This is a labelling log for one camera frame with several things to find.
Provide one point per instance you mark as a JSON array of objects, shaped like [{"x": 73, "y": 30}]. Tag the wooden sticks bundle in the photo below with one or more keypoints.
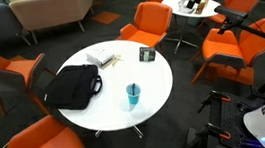
[{"x": 113, "y": 61}]

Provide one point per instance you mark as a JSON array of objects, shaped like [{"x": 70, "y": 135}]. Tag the orange grey chair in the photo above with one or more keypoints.
[
  {"x": 237, "y": 55},
  {"x": 19, "y": 76}
]

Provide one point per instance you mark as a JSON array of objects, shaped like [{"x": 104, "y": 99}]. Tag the items on far table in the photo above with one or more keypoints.
[{"x": 186, "y": 6}]

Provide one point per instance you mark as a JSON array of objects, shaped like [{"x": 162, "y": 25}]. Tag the orange grey chair left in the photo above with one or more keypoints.
[{"x": 19, "y": 76}]

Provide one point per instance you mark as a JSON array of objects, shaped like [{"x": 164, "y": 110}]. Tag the orange chair behind table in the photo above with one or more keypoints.
[{"x": 151, "y": 22}]

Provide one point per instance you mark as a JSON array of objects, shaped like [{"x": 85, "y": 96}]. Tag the orange grey chair right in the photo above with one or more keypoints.
[{"x": 237, "y": 55}]

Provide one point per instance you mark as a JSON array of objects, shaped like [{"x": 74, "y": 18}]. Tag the small dark box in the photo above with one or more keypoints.
[{"x": 147, "y": 54}]

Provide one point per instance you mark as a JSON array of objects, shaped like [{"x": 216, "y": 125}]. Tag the black laptop bag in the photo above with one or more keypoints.
[{"x": 73, "y": 87}]

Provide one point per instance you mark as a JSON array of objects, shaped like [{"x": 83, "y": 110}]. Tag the white round table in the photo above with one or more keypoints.
[
  {"x": 207, "y": 12},
  {"x": 110, "y": 109}
]

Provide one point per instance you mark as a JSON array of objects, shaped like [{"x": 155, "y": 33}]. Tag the beige sofa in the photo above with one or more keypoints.
[{"x": 41, "y": 14}]

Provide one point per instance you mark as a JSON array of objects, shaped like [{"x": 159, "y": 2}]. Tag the blue plastic cup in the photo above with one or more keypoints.
[{"x": 133, "y": 99}]

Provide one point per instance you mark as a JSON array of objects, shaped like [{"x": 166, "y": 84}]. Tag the dark pen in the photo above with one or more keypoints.
[{"x": 133, "y": 89}]

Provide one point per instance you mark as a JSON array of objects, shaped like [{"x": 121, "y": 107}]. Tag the black camera on stand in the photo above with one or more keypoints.
[{"x": 235, "y": 19}]

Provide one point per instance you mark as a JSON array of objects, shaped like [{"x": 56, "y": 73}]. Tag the black cart with clamps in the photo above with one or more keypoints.
[{"x": 225, "y": 128}]

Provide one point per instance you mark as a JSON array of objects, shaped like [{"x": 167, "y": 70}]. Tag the orange chair far right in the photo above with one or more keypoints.
[{"x": 240, "y": 3}]

